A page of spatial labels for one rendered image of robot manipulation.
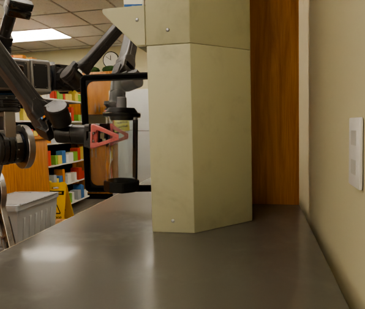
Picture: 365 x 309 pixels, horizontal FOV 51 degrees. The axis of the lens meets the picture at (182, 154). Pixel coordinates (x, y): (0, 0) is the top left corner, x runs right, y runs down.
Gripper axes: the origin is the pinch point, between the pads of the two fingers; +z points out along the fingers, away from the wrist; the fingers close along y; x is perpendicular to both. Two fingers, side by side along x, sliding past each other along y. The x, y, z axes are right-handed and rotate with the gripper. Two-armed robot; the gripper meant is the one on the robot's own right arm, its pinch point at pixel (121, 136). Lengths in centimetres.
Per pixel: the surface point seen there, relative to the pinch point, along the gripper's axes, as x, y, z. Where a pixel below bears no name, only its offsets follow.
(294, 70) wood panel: -23, 24, 50
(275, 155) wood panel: 5, 24, 46
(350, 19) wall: -25, -33, 53
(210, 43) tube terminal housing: -25.1, -7.6, 25.5
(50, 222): 89, 191, -127
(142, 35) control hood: -26.1, -11.6, 8.9
